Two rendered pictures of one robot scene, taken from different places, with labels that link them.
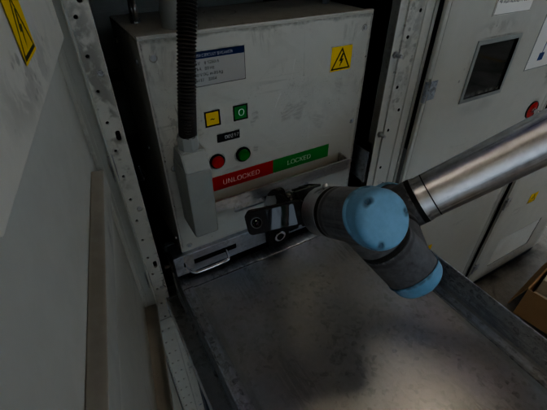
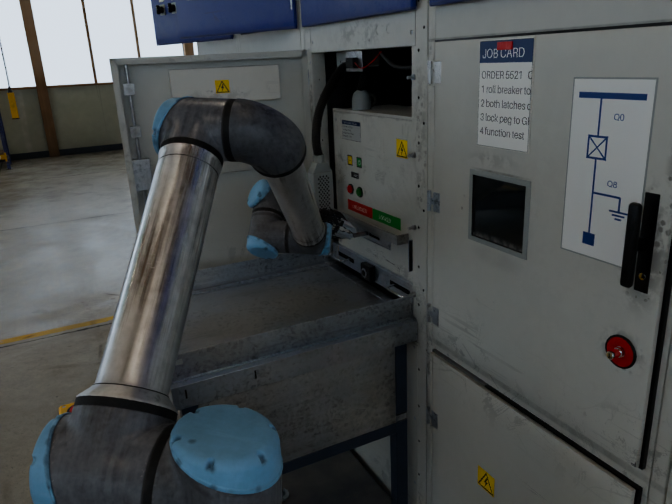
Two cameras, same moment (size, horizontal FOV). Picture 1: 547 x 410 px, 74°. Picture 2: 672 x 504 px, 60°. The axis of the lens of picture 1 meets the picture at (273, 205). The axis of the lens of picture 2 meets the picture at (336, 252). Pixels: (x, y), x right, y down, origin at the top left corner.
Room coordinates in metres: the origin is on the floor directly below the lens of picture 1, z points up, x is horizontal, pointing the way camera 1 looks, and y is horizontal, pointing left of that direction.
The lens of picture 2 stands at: (0.72, -1.78, 1.55)
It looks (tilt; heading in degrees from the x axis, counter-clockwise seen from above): 18 degrees down; 94
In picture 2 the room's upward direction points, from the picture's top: 3 degrees counter-clockwise
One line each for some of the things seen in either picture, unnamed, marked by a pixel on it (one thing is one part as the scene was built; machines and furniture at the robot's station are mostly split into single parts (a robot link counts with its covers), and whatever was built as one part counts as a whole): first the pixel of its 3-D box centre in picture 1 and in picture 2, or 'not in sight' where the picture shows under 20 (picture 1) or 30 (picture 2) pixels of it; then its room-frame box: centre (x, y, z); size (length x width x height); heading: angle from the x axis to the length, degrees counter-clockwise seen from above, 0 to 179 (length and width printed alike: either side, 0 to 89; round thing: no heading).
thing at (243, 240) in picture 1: (270, 224); (377, 269); (0.74, 0.01, 0.89); 0.54 x 0.05 x 0.06; 120
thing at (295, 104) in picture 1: (273, 142); (371, 193); (0.72, 0.00, 1.15); 0.48 x 0.01 x 0.48; 120
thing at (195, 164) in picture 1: (194, 188); (321, 188); (0.56, 0.15, 1.14); 0.08 x 0.05 x 0.17; 30
